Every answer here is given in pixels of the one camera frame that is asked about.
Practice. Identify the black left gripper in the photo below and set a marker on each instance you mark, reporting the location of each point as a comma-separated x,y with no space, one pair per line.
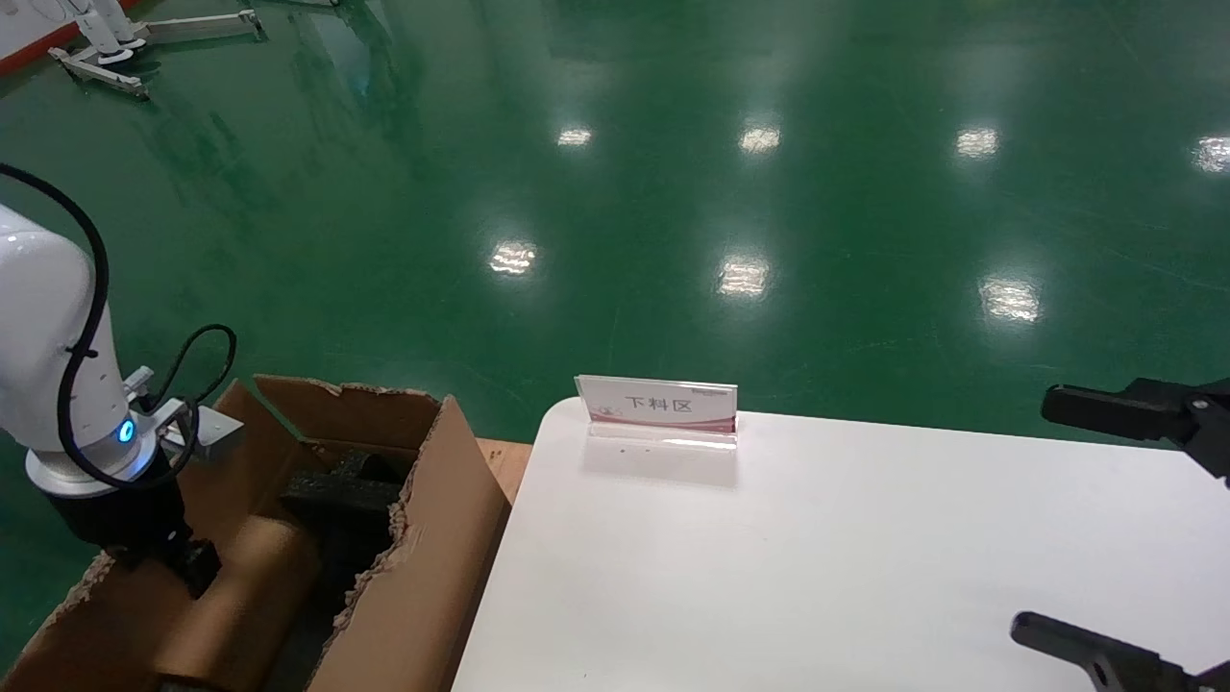
120,524

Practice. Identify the small cardboard box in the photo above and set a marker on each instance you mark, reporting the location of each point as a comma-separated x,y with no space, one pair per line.
250,586

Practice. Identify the clear acrylic sign holder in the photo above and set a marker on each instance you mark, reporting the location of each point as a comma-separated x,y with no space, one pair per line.
663,408

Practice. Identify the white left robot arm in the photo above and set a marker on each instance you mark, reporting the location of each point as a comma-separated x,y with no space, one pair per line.
38,317

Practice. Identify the white humanoid robot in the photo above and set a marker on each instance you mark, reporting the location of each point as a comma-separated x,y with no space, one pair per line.
110,24

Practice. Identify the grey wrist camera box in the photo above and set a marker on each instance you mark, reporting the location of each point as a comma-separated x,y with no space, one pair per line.
211,431

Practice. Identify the black foam insert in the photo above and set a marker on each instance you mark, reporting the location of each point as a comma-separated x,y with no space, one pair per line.
336,500

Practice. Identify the white metal robot stand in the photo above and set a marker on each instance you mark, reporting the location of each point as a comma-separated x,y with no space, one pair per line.
96,75

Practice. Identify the large open cardboard box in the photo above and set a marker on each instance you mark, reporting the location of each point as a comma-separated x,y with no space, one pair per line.
432,577

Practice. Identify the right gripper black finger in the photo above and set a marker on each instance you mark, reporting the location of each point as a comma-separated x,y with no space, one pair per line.
1153,413
1124,663

